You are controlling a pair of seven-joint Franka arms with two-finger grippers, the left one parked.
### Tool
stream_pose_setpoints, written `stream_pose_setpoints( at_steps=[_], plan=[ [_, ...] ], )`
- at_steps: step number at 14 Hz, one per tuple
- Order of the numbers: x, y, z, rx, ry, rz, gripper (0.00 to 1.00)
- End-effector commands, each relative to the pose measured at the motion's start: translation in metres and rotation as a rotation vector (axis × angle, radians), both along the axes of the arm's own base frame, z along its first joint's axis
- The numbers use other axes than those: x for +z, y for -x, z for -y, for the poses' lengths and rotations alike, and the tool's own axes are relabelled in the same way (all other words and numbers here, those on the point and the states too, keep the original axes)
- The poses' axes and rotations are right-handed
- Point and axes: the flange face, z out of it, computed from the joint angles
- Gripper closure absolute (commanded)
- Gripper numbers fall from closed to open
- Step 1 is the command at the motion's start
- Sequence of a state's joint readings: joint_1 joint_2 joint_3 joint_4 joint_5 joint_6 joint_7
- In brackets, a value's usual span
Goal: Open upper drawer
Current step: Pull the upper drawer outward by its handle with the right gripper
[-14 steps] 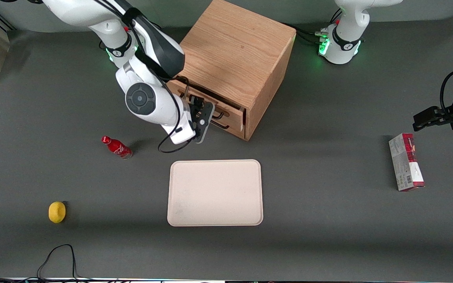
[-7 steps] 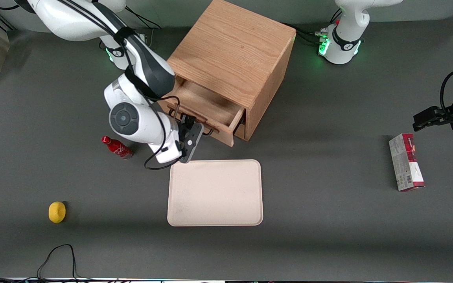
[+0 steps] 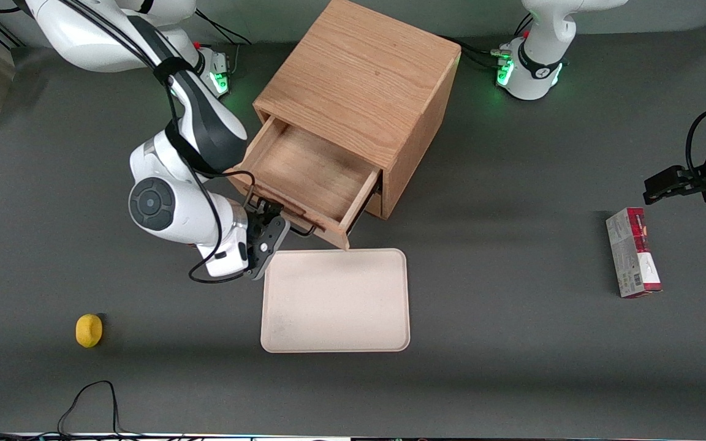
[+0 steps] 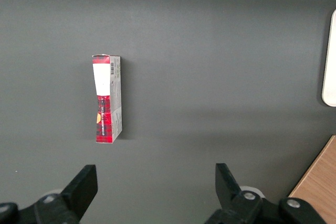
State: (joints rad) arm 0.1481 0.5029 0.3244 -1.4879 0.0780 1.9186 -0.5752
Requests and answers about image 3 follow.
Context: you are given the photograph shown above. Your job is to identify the grey red carton box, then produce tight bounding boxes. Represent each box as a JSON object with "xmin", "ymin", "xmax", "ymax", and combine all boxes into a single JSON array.
[{"xmin": 605, "ymin": 207, "xmax": 663, "ymax": 299}]

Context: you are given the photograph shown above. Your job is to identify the yellow lemon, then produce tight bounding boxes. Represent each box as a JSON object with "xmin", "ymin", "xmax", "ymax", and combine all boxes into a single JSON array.
[{"xmin": 75, "ymin": 314, "xmax": 104, "ymax": 349}]

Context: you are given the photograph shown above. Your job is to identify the dark right camera mount bracket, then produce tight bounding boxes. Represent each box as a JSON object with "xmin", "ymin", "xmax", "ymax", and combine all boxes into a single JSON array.
[{"xmin": 248, "ymin": 216, "xmax": 291, "ymax": 281}]

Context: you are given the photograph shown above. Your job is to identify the black metal drawer handle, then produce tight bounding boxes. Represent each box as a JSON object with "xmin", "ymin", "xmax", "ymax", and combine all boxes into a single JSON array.
[{"xmin": 246, "ymin": 191, "xmax": 318, "ymax": 238}]

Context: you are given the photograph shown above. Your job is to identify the black base cables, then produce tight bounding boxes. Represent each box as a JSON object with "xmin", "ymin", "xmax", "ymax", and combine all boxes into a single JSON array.
[
  {"xmin": 197, "ymin": 9, "xmax": 254, "ymax": 77},
  {"xmin": 445, "ymin": 12, "xmax": 536, "ymax": 71}
]

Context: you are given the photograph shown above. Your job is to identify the black left base cables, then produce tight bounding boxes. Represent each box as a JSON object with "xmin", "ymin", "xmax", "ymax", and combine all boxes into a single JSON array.
[{"xmin": 445, "ymin": 12, "xmax": 536, "ymax": 71}]

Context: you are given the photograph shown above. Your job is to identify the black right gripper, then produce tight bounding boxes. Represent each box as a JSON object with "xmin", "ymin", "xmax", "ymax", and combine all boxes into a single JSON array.
[{"xmin": 245, "ymin": 197, "xmax": 287, "ymax": 246}]

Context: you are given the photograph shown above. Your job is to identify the wooden drawer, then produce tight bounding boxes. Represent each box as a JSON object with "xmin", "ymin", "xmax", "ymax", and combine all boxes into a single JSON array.
[
  {"xmin": 226, "ymin": 116, "xmax": 384, "ymax": 251},
  {"xmin": 362, "ymin": 191, "xmax": 385, "ymax": 219}
]

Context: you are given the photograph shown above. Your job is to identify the black right base cables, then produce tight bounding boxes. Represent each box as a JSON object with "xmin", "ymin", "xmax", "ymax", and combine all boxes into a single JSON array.
[{"xmin": 197, "ymin": 9, "xmax": 254, "ymax": 77}]

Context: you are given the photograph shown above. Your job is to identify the wooden drawer cabinet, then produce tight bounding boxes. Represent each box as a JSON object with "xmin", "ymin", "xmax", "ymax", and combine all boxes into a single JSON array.
[{"xmin": 253, "ymin": 0, "xmax": 462, "ymax": 220}]

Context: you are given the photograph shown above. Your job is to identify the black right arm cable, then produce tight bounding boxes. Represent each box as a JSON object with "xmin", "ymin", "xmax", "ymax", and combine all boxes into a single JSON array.
[{"xmin": 65, "ymin": 0, "xmax": 257, "ymax": 285}]

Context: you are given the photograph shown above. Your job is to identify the black loose cable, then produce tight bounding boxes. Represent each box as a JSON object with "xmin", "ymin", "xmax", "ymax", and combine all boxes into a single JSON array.
[{"xmin": 56, "ymin": 380, "xmax": 127, "ymax": 439}]

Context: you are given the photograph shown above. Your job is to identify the beige rectangular tray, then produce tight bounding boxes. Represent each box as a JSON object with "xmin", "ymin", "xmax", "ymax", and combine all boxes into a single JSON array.
[{"xmin": 260, "ymin": 248, "xmax": 411, "ymax": 353}]

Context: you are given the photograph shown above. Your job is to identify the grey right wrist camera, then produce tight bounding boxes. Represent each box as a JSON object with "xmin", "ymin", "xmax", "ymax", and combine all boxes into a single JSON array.
[{"xmin": 205, "ymin": 242, "xmax": 249, "ymax": 278}]

